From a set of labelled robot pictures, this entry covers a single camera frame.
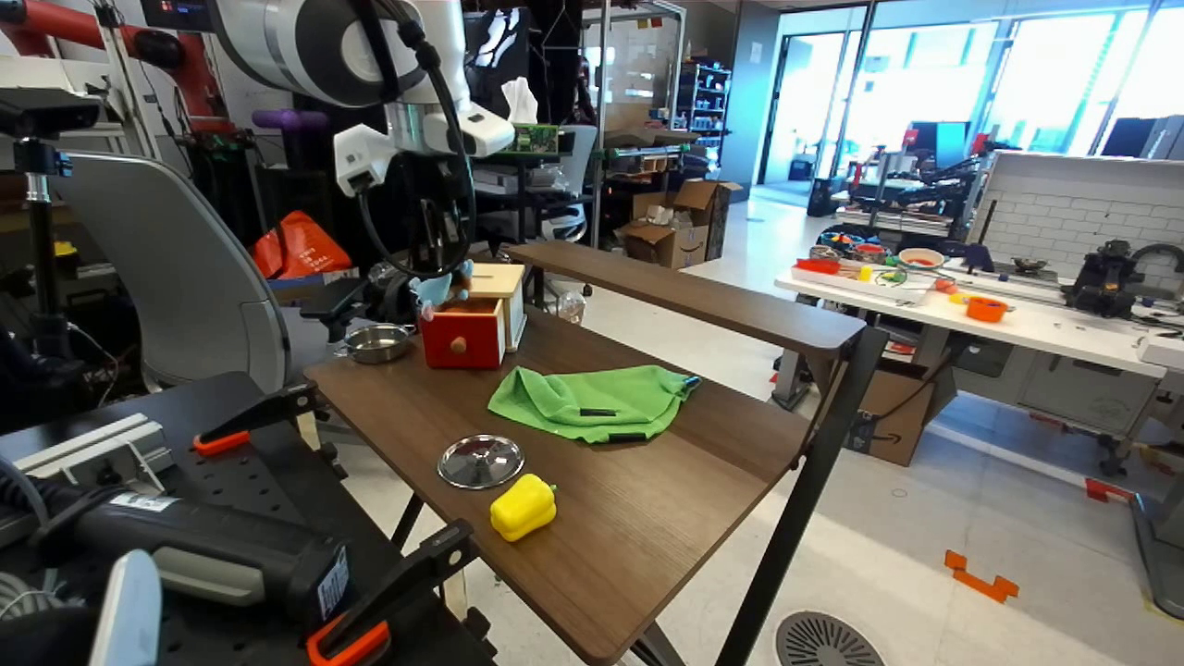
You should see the yellow toy block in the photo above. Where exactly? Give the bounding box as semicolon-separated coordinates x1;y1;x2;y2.
487;472;560;539

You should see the glass lid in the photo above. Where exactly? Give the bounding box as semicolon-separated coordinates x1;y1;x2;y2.
436;434;524;492

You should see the orange bag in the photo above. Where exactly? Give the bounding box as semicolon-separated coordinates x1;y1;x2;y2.
251;212;352;282

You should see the orange black clamp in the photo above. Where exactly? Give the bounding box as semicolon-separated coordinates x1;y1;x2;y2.
305;520;473;666
189;386;313;457

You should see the grey office chair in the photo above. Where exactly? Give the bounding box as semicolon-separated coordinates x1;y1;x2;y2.
54;153;288;393

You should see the steel bowl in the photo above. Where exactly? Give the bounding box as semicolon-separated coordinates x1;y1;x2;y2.
344;323;413;367

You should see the aluminium extrusion rail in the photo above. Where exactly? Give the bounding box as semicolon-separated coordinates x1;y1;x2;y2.
17;413;163;482

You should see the blue fluffy toy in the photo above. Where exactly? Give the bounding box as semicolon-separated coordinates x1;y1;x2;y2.
407;259;473;316

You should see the wooden upper shelf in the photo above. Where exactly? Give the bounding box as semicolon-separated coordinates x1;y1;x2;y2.
512;242;884;354

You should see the cardboard box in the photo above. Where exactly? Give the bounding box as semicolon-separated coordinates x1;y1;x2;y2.
617;176;729;271

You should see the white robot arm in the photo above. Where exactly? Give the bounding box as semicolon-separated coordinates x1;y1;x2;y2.
212;0;513;197

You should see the red wooden chest drawer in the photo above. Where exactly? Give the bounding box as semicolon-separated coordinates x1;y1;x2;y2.
418;262;524;371

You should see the white workbench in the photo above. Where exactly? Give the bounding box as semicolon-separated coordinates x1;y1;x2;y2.
776;259;1169;477

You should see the green cloth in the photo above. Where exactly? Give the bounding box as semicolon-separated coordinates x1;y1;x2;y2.
487;361;701;449

